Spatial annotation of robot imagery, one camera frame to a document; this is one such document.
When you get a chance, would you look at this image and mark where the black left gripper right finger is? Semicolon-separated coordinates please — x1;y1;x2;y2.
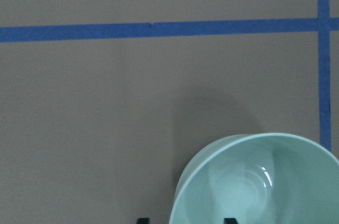
224;218;238;224

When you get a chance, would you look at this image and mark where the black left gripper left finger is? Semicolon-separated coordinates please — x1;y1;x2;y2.
136;218;149;224

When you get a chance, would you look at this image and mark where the mint green ceramic bowl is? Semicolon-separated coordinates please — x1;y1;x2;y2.
169;133;338;223

